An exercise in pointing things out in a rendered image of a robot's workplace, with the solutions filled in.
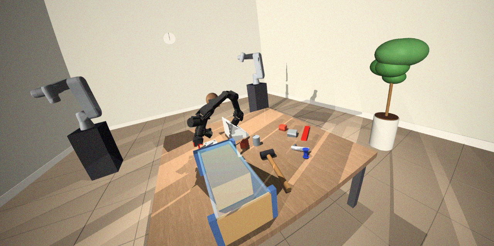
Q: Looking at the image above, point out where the clear-panelled rack with blue corner posts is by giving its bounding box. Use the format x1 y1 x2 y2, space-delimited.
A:
193 139 278 246

